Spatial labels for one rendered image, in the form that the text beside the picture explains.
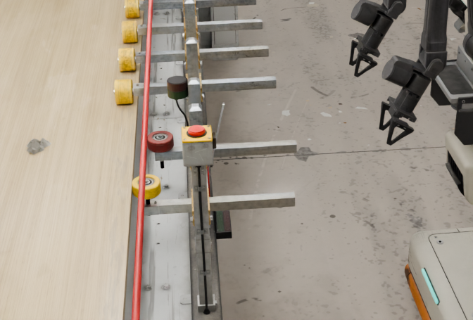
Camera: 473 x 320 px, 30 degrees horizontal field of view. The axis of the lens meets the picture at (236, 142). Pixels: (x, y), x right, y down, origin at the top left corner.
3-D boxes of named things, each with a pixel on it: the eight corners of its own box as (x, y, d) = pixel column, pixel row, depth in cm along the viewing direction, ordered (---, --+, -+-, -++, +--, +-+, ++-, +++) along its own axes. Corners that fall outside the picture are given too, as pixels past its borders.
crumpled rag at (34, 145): (34, 138, 269) (33, 131, 268) (53, 141, 267) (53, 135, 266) (18, 152, 262) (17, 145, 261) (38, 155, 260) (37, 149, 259)
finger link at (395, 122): (379, 143, 239) (397, 114, 236) (374, 132, 246) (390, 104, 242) (400, 152, 241) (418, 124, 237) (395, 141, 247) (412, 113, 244)
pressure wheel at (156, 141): (175, 160, 276) (172, 128, 270) (175, 174, 269) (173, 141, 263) (149, 161, 276) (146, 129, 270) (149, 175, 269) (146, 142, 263)
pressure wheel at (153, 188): (148, 203, 255) (145, 169, 250) (169, 212, 251) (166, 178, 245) (129, 216, 250) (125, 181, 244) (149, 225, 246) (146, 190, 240)
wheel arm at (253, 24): (261, 26, 334) (261, 17, 332) (262, 29, 331) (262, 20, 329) (129, 32, 332) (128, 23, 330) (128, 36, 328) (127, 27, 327)
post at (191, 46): (203, 167, 300) (196, 36, 276) (204, 172, 297) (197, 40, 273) (193, 167, 300) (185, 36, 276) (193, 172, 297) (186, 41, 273)
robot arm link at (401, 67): (446, 63, 233) (436, 50, 240) (410, 46, 229) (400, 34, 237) (422, 100, 237) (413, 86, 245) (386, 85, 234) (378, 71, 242)
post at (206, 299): (215, 300, 232) (207, 153, 210) (215, 312, 228) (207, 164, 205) (197, 301, 232) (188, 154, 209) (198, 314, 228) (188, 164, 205)
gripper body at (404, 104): (393, 115, 238) (407, 92, 235) (385, 100, 247) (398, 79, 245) (414, 124, 240) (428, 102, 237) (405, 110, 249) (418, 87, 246)
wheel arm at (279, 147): (295, 150, 274) (295, 138, 272) (296, 155, 271) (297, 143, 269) (155, 157, 272) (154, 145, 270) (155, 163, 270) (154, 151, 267)
